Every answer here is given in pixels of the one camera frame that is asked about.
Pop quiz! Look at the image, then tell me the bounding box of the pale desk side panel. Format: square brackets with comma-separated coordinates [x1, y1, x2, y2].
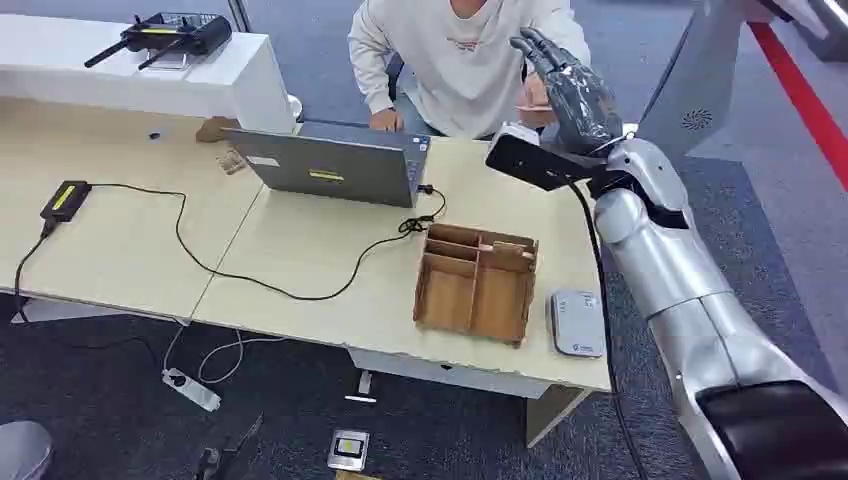
[525, 384, 592, 449]

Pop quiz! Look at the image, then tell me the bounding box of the white cable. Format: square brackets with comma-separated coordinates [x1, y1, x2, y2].
[162, 323, 287, 386]

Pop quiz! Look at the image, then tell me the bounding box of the person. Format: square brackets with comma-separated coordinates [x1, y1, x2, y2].
[347, 0, 592, 141]

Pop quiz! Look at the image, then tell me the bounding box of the white counter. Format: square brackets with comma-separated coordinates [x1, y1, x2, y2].
[0, 13, 297, 135]

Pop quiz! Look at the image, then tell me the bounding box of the person's right hand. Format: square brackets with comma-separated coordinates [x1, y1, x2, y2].
[369, 107, 405, 132]

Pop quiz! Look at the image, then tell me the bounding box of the black robot foot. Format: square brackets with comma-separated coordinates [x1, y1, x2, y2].
[193, 413, 264, 480]

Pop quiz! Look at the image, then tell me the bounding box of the black laptop power cable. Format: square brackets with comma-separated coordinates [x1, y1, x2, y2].
[86, 183, 448, 303]

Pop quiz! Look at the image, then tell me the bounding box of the grey kiosk stand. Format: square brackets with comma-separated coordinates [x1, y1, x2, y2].
[634, 0, 776, 162]

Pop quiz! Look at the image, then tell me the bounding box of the white power strip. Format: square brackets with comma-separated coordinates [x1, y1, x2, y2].
[161, 368, 223, 413]

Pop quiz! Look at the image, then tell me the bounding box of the grey card reader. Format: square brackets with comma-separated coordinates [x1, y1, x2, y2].
[549, 289, 606, 360]

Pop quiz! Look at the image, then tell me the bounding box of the wooden card box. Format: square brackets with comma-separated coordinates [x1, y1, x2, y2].
[412, 223, 540, 348]

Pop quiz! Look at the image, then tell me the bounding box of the grey laptop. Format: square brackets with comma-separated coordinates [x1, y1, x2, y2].
[221, 121, 433, 210]

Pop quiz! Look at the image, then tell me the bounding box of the small wooden lattice piece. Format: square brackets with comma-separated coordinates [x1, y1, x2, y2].
[216, 148, 248, 176]

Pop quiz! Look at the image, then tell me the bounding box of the black mains cable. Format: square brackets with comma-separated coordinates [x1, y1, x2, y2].
[13, 220, 56, 326]

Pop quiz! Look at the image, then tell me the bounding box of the black power adapter yellow label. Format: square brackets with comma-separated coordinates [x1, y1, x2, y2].
[39, 180, 93, 224]

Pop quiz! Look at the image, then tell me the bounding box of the black router with antennas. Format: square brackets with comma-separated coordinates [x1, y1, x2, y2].
[84, 11, 234, 72]

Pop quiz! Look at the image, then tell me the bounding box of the brown wooden block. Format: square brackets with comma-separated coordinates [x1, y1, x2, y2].
[195, 115, 241, 144]

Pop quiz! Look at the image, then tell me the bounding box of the square grey floor device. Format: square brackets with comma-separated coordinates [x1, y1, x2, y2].
[326, 429, 371, 474]

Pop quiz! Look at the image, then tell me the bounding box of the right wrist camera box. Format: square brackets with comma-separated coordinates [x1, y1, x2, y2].
[485, 122, 599, 193]

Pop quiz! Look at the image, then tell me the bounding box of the white under-desk beam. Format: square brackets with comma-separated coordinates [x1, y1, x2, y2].
[347, 347, 552, 401]

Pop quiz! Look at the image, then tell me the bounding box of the person's left hand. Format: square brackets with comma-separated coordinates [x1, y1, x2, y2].
[515, 72, 558, 130]

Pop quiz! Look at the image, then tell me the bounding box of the red floor tape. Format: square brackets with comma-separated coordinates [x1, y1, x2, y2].
[747, 21, 848, 193]

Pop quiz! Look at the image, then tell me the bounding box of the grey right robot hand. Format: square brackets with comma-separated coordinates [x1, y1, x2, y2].
[510, 27, 625, 158]

